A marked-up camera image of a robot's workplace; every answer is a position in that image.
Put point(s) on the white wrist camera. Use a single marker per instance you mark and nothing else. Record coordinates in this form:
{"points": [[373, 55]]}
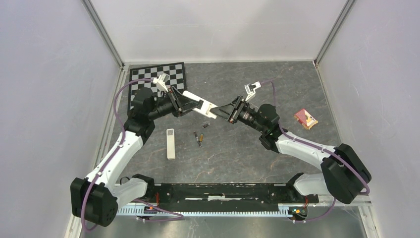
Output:
{"points": [[160, 82], [251, 90]]}

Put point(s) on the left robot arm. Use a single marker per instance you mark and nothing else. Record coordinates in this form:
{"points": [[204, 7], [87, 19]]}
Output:
{"points": [[96, 198]]}

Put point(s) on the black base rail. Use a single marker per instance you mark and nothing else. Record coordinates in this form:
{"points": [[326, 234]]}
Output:
{"points": [[224, 197]]}

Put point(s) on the white toothed cable duct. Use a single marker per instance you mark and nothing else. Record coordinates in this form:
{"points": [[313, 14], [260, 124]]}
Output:
{"points": [[139, 209]]}

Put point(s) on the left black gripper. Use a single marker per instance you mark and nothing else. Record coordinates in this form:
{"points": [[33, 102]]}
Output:
{"points": [[182, 105]]}

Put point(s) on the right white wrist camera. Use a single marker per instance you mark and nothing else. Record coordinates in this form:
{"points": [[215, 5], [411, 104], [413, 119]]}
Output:
{"points": [[251, 90]]}

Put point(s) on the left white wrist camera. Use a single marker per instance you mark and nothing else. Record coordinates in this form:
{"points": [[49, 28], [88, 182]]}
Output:
{"points": [[160, 82]]}

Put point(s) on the red white remote control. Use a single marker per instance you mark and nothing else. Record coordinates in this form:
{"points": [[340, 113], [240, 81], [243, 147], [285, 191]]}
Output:
{"points": [[204, 107]]}

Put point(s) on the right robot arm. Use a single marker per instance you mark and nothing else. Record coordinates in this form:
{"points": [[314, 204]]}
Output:
{"points": [[342, 173]]}

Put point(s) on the long white remote control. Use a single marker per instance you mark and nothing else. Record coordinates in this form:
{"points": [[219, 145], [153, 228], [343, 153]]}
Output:
{"points": [[170, 144]]}

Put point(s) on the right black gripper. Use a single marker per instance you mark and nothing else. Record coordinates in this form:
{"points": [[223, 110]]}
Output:
{"points": [[231, 112]]}

